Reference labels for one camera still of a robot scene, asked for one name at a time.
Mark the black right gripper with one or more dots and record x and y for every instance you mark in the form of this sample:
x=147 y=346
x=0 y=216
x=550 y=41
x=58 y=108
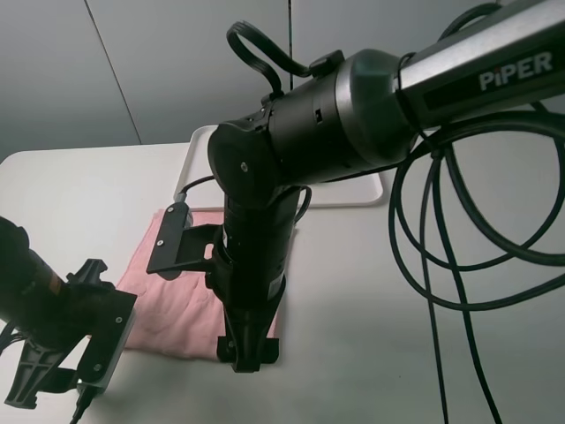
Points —
x=249 y=259

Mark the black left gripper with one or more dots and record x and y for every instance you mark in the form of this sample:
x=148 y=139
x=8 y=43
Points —
x=54 y=313

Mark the pink towel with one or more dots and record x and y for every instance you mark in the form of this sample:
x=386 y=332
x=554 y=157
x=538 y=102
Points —
x=181 y=318

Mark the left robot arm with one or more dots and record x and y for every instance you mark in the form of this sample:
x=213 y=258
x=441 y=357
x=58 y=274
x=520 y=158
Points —
x=18 y=264

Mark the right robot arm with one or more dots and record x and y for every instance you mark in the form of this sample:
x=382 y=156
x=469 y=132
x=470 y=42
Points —
x=341 y=116

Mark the white rectangular plastic tray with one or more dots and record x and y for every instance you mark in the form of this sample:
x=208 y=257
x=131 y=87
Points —
x=358 y=192

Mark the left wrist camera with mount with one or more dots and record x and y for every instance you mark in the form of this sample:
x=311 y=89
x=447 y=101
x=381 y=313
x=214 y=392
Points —
x=114 y=319

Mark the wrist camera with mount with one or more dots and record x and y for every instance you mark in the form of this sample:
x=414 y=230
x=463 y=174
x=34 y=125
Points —
x=180 y=246
x=114 y=319

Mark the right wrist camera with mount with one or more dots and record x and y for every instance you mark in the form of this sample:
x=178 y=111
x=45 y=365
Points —
x=180 y=246

